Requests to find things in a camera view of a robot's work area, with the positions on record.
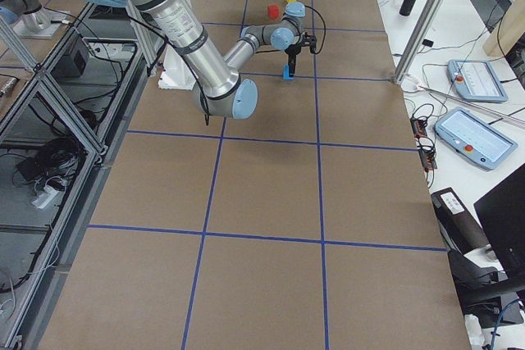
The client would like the black computer monitor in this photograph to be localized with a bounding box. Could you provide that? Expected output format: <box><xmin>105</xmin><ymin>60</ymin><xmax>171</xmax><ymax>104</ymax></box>
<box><xmin>474</xmin><ymin>174</ymin><xmax>524</xmax><ymax>276</ymax></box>

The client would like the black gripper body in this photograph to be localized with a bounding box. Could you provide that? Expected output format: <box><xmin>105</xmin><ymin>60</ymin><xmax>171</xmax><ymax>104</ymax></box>
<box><xmin>285</xmin><ymin>43</ymin><xmax>300</xmax><ymax>59</ymax></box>

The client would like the near teach pendant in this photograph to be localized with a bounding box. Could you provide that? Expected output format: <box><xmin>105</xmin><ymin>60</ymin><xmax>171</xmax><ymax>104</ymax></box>
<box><xmin>434</xmin><ymin>107</ymin><xmax>518</xmax><ymax>170</ymax></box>

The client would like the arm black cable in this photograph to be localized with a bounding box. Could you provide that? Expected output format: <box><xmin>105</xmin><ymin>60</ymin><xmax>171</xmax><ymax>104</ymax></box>
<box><xmin>258</xmin><ymin>6</ymin><xmax>327</xmax><ymax>55</ymax></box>

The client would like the aluminium frame post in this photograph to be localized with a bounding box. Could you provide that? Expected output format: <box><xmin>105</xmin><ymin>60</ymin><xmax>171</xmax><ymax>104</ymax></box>
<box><xmin>390</xmin><ymin>0</ymin><xmax>444</xmax><ymax>85</ymax></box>

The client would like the teach pendant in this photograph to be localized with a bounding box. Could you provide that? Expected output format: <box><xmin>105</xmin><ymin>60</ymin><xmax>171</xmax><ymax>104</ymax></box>
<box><xmin>447</xmin><ymin>60</ymin><xmax>508</xmax><ymax>103</ymax></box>
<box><xmin>434</xmin><ymin>107</ymin><xmax>518</xmax><ymax>170</ymax></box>

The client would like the orange black electronics board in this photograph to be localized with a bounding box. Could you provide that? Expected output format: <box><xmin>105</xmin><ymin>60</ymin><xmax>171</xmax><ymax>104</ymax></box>
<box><xmin>410</xmin><ymin>116</ymin><xmax>437</xmax><ymax>172</ymax></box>

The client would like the red cube block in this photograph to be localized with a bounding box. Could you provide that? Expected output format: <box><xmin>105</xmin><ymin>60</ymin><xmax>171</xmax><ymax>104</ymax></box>
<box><xmin>267</xmin><ymin>4</ymin><xmax>280</xmax><ymax>19</ymax></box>

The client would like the far teach pendant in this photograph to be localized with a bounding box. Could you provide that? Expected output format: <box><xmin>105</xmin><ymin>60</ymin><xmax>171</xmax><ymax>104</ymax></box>
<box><xmin>447</xmin><ymin>60</ymin><xmax>508</xmax><ymax>103</ymax></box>

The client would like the white power strip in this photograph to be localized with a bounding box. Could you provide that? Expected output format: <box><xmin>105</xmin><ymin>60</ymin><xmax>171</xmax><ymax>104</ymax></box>
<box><xmin>31</xmin><ymin>185</ymin><xmax>58</xmax><ymax>209</ymax></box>

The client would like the blue cube block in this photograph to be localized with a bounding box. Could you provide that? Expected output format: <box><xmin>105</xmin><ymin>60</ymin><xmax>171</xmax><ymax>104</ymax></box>
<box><xmin>282</xmin><ymin>64</ymin><xmax>294</xmax><ymax>80</ymax></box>

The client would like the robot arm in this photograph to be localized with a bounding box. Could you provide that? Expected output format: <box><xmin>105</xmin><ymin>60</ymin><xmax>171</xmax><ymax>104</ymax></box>
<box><xmin>85</xmin><ymin>0</ymin><xmax>306</xmax><ymax>119</ymax></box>

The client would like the aluminium frame cage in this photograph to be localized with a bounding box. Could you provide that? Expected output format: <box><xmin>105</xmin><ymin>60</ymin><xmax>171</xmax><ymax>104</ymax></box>
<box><xmin>1</xmin><ymin>4</ymin><xmax>164</xmax><ymax>349</ymax></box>

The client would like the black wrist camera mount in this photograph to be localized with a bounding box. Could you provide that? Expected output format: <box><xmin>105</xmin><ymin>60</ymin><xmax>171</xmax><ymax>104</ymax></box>
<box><xmin>297</xmin><ymin>33</ymin><xmax>317</xmax><ymax>54</ymax></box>

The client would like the black cardboard box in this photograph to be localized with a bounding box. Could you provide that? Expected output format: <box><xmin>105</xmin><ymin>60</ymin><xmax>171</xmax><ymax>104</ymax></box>
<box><xmin>431</xmin><ymin>188</ymin><xmax>489</xmax><ymax>254</ymax></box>

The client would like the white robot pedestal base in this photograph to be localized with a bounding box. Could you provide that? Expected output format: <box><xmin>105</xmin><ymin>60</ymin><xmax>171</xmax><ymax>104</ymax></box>
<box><xmin>158</xmin><ymin>42</ymin><xmax>196</xmax><ymax>91</ymax></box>

